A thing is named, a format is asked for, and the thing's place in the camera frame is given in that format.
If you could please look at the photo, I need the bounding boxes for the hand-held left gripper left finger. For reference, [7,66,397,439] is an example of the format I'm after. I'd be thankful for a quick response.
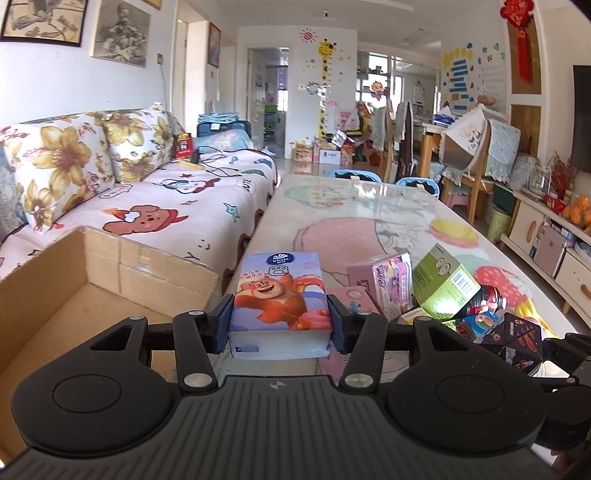
[90,294,235,392]

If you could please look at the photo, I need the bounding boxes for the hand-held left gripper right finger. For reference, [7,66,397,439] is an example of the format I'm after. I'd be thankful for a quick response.
[327,298,483,388]

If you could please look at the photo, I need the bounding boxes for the cartoon bear tissue pack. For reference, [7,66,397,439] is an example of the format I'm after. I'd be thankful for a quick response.
[228,251,334,361]

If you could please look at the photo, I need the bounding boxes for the pink cartoon box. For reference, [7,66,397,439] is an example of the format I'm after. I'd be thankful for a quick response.
[346,251,414,322]

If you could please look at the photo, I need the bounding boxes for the green carton box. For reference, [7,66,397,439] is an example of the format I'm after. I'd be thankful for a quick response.
[412,243,482,322]

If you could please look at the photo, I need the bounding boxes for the brown cardboard box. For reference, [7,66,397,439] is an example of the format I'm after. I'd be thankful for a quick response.
[0,226,220,462]

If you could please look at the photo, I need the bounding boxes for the flat pink packet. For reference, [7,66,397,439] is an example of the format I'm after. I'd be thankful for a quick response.
[325,285,385,317]

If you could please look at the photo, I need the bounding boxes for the black geometric puzzle cube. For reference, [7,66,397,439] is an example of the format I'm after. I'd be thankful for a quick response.
[480,312,546,377]

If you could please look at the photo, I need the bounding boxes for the sofa with cartoon cover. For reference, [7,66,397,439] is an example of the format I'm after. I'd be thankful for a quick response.
[0,107,279,283]

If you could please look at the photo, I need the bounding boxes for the cartoon printed tablecloth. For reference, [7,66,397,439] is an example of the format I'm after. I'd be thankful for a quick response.
[222,173,580,384]

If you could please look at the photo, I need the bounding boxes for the cream television cabinet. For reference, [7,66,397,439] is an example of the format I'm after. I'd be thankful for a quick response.
[501,188,591,315]

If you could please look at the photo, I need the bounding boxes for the red snack packet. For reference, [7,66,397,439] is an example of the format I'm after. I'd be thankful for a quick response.
[172,132,195,160]

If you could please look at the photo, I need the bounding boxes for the pile of oranges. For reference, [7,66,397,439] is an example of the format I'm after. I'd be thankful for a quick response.
[563,196,591,232]

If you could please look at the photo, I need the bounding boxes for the green waste bin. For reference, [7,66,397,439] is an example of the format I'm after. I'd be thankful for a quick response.
[487,205,514,243]

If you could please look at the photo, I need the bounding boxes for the dark blue suitcase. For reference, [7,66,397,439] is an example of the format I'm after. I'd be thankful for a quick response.
[197,120,253,138]

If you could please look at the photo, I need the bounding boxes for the small floral cushion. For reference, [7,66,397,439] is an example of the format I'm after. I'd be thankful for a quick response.
[102,105,174,184]

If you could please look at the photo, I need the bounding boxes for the wooden dining table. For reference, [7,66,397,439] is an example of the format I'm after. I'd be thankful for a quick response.
[416,121,448,180]

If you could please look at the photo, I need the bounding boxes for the glass jar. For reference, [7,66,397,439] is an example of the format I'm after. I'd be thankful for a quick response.
[528,165,553,197]

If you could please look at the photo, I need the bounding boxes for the large floral cushion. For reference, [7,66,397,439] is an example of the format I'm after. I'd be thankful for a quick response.
[0,111,114,234]

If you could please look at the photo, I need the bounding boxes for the wooden chair with cloth cover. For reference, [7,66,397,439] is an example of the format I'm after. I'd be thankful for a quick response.
[438,107,493,221]

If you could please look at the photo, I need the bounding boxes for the red flower bouquet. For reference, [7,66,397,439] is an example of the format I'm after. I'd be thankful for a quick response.
[551,156,574,191]

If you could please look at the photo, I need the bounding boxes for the chair with teal lace cover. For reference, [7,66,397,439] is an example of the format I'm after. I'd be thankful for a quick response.
[484,113,523,175]

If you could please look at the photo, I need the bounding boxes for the giraffe height chart sticker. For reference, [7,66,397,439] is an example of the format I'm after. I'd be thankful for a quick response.
[315,39,339,140]

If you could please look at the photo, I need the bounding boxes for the black television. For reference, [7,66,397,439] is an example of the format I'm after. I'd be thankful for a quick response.
[572,65,591,174]

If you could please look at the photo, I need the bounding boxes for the red hanging knot ornament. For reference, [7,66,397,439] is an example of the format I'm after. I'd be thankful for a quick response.
[501,0,534,85]

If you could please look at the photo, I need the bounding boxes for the dark framed floral picture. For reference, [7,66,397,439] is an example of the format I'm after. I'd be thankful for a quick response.
[0,0,88,47]

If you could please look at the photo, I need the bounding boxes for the black cable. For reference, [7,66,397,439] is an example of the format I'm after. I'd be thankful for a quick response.
[193,147,242,178]

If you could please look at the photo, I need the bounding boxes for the small framed wall picture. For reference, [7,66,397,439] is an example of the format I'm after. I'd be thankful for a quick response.
[207,22,222,69]

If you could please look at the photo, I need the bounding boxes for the blue note wall display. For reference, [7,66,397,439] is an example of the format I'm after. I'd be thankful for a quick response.
[441,44,477,101]

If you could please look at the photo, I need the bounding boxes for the grey portrait wall poster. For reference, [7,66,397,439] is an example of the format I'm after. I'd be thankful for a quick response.
[92,0,151,68]

